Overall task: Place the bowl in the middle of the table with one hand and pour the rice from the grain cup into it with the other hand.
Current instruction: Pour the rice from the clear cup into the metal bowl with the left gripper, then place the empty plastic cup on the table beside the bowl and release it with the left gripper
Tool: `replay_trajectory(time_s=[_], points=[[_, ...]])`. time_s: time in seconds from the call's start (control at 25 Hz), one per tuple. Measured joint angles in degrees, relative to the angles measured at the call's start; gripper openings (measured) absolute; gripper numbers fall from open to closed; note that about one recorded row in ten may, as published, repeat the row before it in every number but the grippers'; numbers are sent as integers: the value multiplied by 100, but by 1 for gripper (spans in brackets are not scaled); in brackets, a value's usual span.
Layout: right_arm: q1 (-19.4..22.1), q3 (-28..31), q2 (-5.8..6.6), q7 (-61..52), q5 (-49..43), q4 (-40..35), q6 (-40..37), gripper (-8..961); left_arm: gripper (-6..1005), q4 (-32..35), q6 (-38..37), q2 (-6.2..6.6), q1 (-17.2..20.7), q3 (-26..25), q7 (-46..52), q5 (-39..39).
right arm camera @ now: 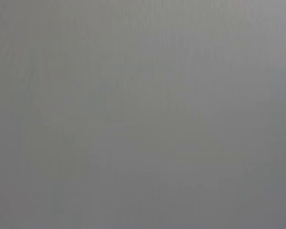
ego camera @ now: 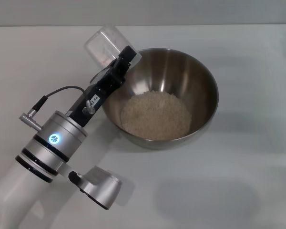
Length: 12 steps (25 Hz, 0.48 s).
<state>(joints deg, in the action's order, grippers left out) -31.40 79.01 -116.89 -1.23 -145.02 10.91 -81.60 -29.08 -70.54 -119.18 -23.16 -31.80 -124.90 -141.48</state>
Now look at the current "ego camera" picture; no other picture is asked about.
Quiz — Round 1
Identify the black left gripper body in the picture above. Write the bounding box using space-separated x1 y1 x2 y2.
66 63 126 127

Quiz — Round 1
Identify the clear plastic measuring cup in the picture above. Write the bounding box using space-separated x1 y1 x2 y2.
83 23 143 70

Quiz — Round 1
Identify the stainless steel mixing bowl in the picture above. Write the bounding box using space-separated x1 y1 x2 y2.
101 48 219 150

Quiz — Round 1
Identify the uncooked white rice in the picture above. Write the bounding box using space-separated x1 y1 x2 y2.
120 91 193 141

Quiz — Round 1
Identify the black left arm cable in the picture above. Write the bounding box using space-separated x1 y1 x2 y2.
19 86 87 131

